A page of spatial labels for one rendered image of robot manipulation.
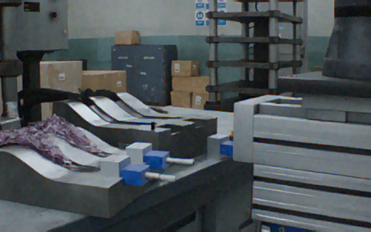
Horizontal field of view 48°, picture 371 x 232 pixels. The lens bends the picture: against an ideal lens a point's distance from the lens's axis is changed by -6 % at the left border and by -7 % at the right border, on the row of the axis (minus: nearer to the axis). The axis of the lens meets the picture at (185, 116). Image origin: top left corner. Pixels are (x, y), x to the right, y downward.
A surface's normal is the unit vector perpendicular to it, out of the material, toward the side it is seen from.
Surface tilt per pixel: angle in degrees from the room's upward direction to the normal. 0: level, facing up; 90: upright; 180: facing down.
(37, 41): 90
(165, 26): 90
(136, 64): 90
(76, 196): 90
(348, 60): 73
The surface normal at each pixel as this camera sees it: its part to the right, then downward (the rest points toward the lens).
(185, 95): -0.50, 0.16
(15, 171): -0.29, 0.15
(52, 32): 0.82, 0.09
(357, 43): -0.61, -0.18
